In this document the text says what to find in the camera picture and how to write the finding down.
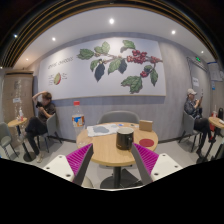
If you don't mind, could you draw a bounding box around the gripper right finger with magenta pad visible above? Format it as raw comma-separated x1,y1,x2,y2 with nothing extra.
131,143,182,185

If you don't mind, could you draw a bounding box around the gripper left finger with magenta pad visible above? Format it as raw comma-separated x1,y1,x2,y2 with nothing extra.
44,144,93,186

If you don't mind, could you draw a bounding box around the clear plastic water bottle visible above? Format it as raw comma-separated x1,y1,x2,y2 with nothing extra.
72,101,85,135

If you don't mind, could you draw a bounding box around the round red coaster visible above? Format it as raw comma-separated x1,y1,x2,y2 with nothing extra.
139,139,154,147

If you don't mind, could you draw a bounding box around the black mug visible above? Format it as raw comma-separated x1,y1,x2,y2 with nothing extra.
116,127,134,150

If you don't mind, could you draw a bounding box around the small brown cardboard box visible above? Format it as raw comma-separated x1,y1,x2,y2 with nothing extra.
139,120,153,132

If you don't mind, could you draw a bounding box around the white and grey cloth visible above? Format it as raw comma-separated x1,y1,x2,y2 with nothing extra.
87,123,119,137

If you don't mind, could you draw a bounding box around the small round table left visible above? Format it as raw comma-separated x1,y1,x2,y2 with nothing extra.
8,118,36,162

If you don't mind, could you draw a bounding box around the grey chair under left person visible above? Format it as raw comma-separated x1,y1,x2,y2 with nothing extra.
42,114,61,144

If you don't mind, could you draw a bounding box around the grey chair under person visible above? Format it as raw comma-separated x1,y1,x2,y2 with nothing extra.
178,109,201,145
42,114,61,144

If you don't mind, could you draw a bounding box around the seated person in black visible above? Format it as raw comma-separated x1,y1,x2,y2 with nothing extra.
19,91,56,163

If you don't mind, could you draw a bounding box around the grey chair under right person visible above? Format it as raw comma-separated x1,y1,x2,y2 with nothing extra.
178,109,201,145

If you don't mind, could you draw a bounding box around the grey upholstered chair behind table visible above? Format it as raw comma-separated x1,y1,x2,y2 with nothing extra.
98,111,140,124

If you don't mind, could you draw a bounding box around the seated person with cap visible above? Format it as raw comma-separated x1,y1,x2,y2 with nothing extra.
184,89,215,157

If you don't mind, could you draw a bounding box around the grey chair far left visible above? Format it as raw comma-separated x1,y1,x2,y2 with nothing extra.
0,122,12,159

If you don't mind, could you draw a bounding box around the round wooden table right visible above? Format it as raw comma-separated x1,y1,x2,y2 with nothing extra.
196,117,224,164

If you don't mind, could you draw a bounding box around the round wooden pedestal table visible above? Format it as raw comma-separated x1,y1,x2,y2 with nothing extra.
76,121,160,190

